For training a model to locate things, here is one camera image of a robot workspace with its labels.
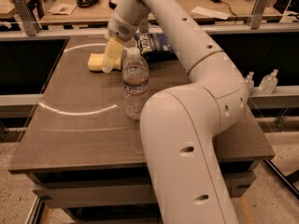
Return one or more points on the left metal bracket post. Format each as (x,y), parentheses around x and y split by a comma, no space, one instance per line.
(28,20)

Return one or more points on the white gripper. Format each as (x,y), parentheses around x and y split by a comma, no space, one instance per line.
(121,28)

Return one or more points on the clear plastic water bottle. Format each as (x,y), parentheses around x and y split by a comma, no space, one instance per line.
(135,77)

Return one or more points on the dark blue chip bag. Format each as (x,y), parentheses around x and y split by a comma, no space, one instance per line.
(155,47)

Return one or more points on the yellow sponge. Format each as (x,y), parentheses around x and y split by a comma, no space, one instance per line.
(96,61)

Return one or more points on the small sanitizer bottle right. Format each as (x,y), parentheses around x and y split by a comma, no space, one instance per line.
(269,82)

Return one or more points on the middle metal bracket post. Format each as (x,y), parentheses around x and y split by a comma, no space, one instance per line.
(144,25)

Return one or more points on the small sanitizer bottle left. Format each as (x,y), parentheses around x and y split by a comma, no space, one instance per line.
(250,81)

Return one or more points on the small sanitizer bottle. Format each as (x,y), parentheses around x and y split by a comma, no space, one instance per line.
(250,81)
(269,82)

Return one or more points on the right metal bracket post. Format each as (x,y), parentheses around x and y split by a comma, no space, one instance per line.
(256,16)

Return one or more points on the metal bracket post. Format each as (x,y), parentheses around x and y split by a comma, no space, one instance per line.
(144,25)
(28,20)
(256,16)

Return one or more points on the paper card on desk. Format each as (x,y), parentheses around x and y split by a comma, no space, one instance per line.
(62,9)

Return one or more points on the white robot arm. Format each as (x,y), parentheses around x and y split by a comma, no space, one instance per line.
(178,124)

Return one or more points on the white paper sheet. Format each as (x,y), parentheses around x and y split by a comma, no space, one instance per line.
(211,13)

